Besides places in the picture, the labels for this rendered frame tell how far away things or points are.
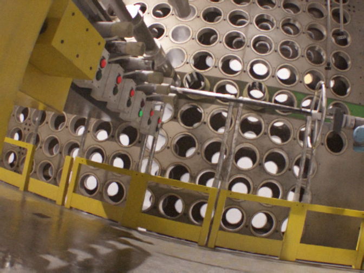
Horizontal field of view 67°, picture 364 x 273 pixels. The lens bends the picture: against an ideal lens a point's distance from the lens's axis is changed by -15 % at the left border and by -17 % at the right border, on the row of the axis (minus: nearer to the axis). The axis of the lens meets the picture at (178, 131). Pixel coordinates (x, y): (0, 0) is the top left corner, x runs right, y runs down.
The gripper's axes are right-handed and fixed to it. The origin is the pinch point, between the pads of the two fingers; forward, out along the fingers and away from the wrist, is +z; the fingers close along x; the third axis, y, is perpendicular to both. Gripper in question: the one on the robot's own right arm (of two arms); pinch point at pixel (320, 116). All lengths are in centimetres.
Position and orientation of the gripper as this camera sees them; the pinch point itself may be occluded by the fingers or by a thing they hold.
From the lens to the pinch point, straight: 179.0
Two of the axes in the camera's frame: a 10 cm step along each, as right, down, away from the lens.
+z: -9.6, -1.7, 2.3
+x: -1.5, 9.8, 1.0
